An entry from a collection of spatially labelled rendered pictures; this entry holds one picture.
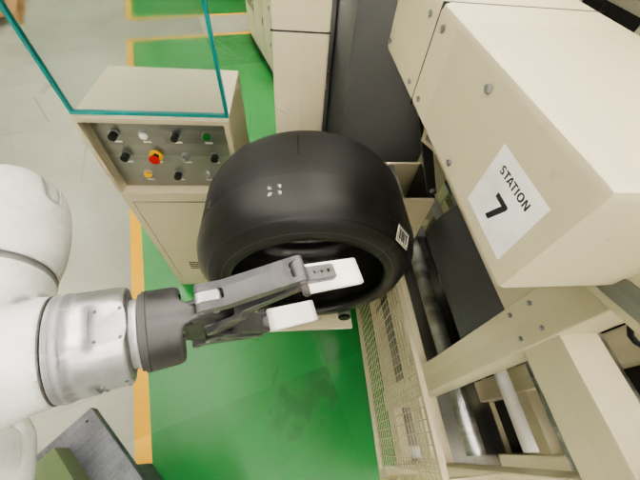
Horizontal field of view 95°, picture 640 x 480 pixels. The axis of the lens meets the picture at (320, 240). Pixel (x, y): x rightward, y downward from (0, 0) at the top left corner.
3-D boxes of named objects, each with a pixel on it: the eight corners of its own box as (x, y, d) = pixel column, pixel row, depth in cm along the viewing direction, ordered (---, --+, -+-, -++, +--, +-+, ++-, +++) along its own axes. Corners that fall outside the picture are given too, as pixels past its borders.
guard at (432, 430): (352, 290, 179) (379, 215, 122) (355, 290, 179) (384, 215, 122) (379, 480, 126) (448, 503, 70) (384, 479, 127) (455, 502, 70)
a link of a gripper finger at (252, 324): (212, 337, 30) (202, 342, 30) (273, 335, 40) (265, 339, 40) (207, 301, 32) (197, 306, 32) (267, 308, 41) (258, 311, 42)
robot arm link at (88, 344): (32, 403, 19) (137, 375, 22) (44, 277, 23) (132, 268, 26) (72, 410, 27) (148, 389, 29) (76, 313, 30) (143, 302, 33)
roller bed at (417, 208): (368, 212, 136) (383, 161, 112) (398, 212, 137) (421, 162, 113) (375, 248, 124) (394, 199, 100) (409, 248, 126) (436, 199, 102)
